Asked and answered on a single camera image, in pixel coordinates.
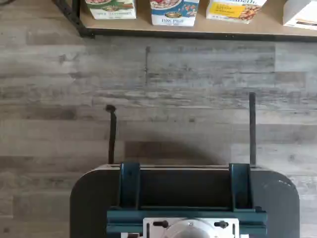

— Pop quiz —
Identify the blue flax plus oatmeal box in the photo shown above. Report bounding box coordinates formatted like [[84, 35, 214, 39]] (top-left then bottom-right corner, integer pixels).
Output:
[[150, 0, 200, 27]]

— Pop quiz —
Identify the green apple cinnamon oatmeal box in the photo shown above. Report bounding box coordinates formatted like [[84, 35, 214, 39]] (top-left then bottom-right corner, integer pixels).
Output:
[[85, 0, 137, 20]]

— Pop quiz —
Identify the yellow purely elizabeth box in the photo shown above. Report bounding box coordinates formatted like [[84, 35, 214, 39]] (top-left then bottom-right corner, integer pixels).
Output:
[[206, 0, 268, 25]]

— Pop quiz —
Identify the black metal shelf rack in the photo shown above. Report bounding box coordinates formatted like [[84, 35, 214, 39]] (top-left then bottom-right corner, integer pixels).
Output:
[[52, 0, 317, 42]]

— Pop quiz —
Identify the white patterned box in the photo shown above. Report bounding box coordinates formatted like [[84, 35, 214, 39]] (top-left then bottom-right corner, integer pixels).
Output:
[[282, 0, 317, 31]]

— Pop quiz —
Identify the black base rod bent tip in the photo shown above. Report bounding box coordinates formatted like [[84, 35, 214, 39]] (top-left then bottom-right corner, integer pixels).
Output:
[[105, 104, 117, 165]]

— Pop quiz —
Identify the black straight base rod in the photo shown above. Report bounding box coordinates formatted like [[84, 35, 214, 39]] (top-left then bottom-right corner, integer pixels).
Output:
[[248, 92, 257, 167]]

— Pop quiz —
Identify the dark rounded mobile base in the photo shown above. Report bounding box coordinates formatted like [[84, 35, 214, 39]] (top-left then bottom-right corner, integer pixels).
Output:
[[69, 162, 301, 238]]

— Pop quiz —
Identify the teal metal bracket frame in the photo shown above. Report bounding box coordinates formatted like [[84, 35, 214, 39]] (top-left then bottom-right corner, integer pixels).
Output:
[[106, 162, 268, 235]]

